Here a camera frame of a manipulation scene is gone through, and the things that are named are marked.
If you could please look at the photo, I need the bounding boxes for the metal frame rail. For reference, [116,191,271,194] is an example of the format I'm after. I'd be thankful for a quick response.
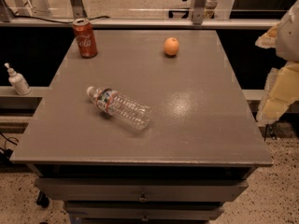
[0,17,279,30]

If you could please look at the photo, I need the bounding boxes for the black cable on shelf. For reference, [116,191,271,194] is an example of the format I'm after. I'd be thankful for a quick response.
[0,0,110,24]

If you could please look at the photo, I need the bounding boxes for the grey drawer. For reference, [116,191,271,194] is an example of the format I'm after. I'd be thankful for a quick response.
[35,178,248,203]
[64,202,223,221]

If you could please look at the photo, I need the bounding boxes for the orange fruit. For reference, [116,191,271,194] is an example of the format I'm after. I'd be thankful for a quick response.
[164,37,179,56]

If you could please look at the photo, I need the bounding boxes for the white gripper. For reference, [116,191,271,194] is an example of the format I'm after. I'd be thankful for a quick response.
[255,0,299,126]

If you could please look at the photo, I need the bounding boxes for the top grey drawer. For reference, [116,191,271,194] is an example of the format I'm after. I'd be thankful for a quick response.
[35,178,248,203]

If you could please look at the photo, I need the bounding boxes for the black caster wheel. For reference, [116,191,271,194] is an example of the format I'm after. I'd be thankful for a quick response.
[36,191,50,208]

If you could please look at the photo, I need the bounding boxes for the clear plastic water bottle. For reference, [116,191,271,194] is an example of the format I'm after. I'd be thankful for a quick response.
[86,87,151,130]

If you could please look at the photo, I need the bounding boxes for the red cola can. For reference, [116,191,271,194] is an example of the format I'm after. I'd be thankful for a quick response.
[73,18,98,58]

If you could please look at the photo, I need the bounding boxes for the grey drawer cabinet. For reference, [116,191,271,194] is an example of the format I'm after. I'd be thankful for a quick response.
[12,30,272,224]

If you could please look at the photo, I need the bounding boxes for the white pump dispenser bottle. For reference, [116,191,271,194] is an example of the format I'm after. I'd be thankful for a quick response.
[5,63,31,95]

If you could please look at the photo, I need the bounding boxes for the black cables on floor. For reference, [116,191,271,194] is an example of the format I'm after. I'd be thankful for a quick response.
[0,131,20,166]

